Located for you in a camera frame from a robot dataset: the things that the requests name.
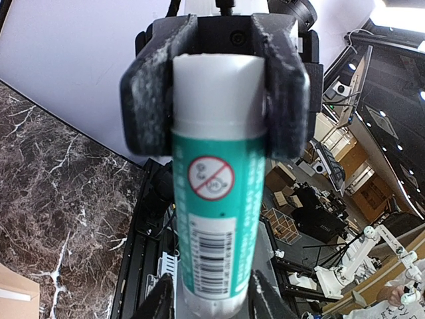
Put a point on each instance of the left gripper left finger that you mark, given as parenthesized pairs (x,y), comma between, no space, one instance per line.
(159,304)

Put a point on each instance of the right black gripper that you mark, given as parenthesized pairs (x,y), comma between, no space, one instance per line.
(294,76)

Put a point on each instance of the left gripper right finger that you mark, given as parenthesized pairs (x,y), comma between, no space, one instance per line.
(263,300)

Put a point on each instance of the white green glue stick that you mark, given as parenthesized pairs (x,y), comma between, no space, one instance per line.
(219,154)

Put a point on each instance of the brown paper envelope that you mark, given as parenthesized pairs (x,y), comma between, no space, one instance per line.
(20,296)

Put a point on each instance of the white slotted cable duct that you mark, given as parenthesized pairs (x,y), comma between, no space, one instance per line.
(167,264)

